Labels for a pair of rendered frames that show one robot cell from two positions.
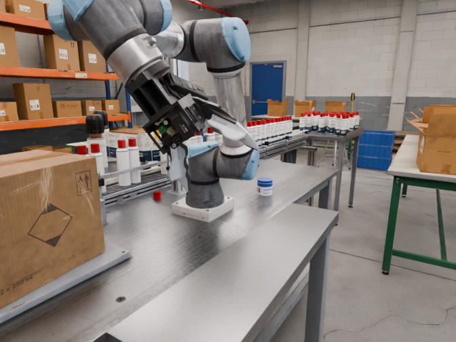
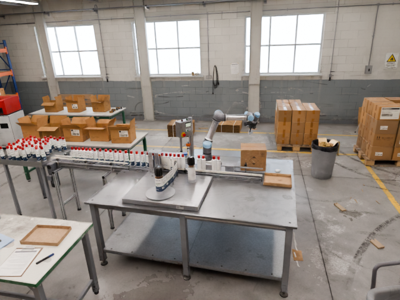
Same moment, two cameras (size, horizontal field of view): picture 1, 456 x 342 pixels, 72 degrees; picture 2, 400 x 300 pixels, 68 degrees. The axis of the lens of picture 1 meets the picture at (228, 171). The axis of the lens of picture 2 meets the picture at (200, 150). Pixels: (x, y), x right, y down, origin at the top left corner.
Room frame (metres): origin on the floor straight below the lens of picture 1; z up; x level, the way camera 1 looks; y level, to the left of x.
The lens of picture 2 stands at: (2.42, 3.50, 2.38)
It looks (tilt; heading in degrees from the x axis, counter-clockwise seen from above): 21 degrees down; 251
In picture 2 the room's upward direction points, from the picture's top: 2 degrees counter-clockwise
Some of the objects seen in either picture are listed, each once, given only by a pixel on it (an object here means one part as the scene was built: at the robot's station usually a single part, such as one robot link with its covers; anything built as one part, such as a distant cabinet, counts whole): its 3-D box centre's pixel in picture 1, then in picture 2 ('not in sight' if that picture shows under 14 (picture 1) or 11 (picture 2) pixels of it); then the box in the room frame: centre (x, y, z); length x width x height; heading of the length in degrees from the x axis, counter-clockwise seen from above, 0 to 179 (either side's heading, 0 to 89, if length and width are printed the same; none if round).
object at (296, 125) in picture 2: not in sight; (294, 124); (-1.75, -1.99, 0.45); 1.20 x 0.84 x 0.89; 60
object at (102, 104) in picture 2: not in sight; (100, 103); (2.37, -4.01, 0.97); 0.43 x 0.42 x 0.37; 55
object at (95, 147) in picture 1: (97, 168); (213, 164); (1.25, 0.53, 0.98); 0.05 x 0.05 x 0.20
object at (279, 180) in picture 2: not in sight; (277, 179); (0.64, 0.94, 0.85); 0.30 x 0.26 x 0.04; 146
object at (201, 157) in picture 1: (205, 159); (207, 146); (1.16, 0.09, 1.04); 0.13 x 0.12 x 0.14; 71
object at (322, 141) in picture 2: not in sight; (327, 148); (-1.21, -0.33, 0.50); 0.42 x 0.41 x 0.28; 148
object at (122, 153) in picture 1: (123, 163); (203, 163); (1.35, 0.46, 0.98); 0.05 x 0.05 x 0.20
